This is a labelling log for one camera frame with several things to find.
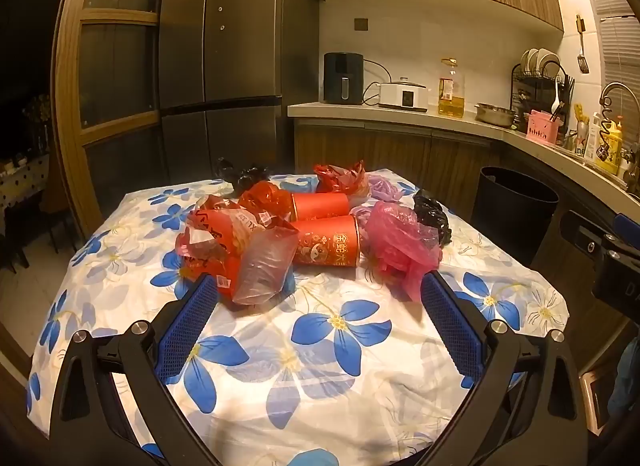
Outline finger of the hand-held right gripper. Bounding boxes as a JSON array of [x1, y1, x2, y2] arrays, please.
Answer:
[[600, 213, 640, 257], [559, 210, 608, 261]]

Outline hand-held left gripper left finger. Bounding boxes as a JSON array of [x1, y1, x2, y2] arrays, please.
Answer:
[[49, 273, 223, 466]]

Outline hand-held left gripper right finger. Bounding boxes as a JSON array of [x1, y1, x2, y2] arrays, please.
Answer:
[[415, 271, 588, 466]]

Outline black trash bin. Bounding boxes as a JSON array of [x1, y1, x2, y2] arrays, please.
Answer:
[[472, 167, 560, 271]]

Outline translucent plastic bag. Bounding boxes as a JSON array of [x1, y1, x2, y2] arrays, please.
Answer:
[[231, 225, 301, 307]]

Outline red printed plastic bag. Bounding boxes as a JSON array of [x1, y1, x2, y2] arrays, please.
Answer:
[[175, 196, 301, 301]]

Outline pink plastic bag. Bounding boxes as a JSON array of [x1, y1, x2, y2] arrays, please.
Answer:
[[362, 201, 446, 303]]

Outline black plastic bag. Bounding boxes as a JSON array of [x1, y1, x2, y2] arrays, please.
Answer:
[[413, 189, 454, 247], [215, 157, 272, 193]]

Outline red cylindrical can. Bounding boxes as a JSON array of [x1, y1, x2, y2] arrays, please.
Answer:
[[290, 215, 362, 269], [291, 192, 351, 223]]

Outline yellow detergent bottle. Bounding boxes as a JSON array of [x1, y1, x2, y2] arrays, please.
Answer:
[[597, 116, 624, 175]]

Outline white bottle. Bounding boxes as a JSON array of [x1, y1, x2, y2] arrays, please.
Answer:
[[586, 112, 604, 161]]

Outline beer can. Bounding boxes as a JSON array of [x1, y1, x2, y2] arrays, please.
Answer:
[[572, 121, 591, 157]]

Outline blue cloth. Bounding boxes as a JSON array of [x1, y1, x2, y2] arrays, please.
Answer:
[[617, 343, 640, 413]]

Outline pink utensil holder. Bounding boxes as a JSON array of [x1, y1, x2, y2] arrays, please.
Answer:
[[526, 110, 564, 145]]

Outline blue floral tablecloth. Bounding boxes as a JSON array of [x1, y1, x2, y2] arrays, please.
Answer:
[[27, 168, 571, 466]]

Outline white ladle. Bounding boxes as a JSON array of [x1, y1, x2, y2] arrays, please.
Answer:
[[549, 76, 564, 123]]

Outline metal kitchen faucet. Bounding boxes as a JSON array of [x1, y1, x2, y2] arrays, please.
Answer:
[[597, 82, 640, 147]]

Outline metal bowl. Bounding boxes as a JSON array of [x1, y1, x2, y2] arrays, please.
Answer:
[[475, 102, 516, 127]]

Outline hanging metal spatula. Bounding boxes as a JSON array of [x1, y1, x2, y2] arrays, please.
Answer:
[[575, 14, 590, 74]]

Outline window blind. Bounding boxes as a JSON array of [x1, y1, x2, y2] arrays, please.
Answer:
[[597, 16, 640, 96]]

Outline cooking oil bottle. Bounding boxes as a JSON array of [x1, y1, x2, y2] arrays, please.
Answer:
[[437, 58, 467, 119]]

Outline wooden lower cabinets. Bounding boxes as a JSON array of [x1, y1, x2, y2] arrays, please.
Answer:
[[294, 121, 640, 267]]

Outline dotted tablecloth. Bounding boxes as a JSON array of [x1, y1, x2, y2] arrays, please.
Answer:
[[0, 155, 51, 207]]

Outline white rice cooker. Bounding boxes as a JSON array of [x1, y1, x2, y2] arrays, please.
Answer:
[[378, 78, 430, 111]]

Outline stone countertop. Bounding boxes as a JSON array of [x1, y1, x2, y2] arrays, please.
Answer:
[[287, 102, 640, 227]]

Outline grey refrigerator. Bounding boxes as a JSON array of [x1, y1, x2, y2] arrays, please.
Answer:
[[157, 0, 321, 187]]

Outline wooden glass-panel door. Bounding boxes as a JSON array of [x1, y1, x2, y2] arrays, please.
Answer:
[[52, 0, 177, 241]]

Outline black air fryer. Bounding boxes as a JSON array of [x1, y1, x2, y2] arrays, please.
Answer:
[[323, 52, 364, 105]]

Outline coiled faucet sprayer hose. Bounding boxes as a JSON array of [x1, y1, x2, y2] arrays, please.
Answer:
[[598, 96, 621, 161]]

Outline black wire dish rack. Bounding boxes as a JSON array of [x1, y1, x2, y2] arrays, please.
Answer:
[[511, 48, 576, 133]]

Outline black power cable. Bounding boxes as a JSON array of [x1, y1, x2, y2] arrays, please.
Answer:
[[362, 60, 397, 99]]

